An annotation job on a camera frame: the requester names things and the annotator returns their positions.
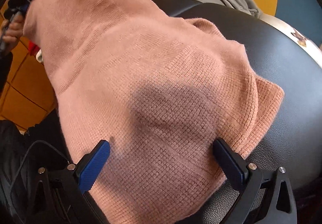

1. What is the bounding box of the black cable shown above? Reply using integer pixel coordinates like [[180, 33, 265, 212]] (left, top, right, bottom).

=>
[[10, 139, 70, 224]]

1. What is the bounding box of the white printed pillow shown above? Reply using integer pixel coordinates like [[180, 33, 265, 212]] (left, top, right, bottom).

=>
[[260, 13, 322, 68]]

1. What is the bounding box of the pink knit sweater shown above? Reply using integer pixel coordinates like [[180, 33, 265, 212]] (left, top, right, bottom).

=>
[[24, 0, 284, 223]]

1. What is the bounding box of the person's left hand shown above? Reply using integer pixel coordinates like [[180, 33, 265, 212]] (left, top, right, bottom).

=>
[[1, 12, 25, 47]]

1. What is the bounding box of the folded red white clothes stack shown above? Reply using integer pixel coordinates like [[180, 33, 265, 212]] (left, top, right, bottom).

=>
[[28, 41, 43, 63]]

